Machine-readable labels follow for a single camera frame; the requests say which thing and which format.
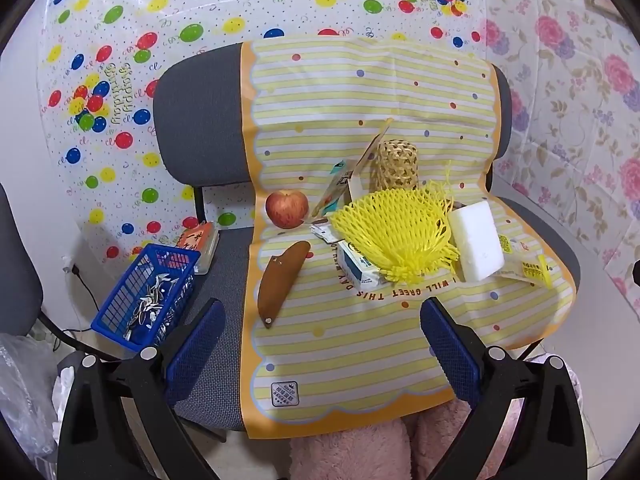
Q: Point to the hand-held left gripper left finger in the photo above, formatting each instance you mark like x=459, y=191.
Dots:
x=196, y=344

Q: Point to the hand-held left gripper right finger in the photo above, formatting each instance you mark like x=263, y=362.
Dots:
x=450, y=355

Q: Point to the white small carton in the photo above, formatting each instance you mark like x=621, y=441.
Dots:
x=357, y=266

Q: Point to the woven bamboo basket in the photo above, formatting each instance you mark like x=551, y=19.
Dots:
x=397, y=165

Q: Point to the teal and white wrapper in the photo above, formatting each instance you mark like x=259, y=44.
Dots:
x=336, y=186

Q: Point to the red yellow snack packet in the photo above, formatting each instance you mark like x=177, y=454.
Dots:
x=372, y=152

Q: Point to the pile of sunflower seed shells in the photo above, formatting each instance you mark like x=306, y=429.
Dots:
x=150, y=310

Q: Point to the blue plastic basket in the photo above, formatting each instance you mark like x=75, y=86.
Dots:
x=117, y=310

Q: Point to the brown knife sheath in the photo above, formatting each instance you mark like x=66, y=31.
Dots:
x=280, y=282

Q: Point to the orange spiral notebook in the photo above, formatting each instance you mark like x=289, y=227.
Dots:
x=197, y=237

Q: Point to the white foam block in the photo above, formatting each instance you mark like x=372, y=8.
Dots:
x=475, y=245

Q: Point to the clear packet with yellow print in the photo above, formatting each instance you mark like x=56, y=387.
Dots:
x=527, y=266

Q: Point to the yellow foam fruit net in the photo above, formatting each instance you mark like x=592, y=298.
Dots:
x=395, y=230

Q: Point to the pink fluffy pants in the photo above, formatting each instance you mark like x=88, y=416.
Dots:
x=350, y=452

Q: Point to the red apple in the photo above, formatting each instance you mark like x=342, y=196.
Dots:
x=286, y=209

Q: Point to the white torn wrapper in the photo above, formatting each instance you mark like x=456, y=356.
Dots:
x=325, y=231

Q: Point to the clear plastic bag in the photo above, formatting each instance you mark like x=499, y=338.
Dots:
x=20, y=385

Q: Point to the dark grey chair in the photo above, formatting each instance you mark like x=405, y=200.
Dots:
x=15, y=270

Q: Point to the grey office chair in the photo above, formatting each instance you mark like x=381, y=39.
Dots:
x=200, y=110

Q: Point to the yellow striped plastic mat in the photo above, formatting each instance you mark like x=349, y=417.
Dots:
x=350, y=85

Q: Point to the floral print plastic sheet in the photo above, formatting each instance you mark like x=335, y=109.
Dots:
x=575, y=85

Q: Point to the balloon print plastic sheet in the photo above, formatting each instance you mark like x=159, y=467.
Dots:
x=150, y=10

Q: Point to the white wall plug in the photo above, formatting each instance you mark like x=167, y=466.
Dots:
x=67, y=263

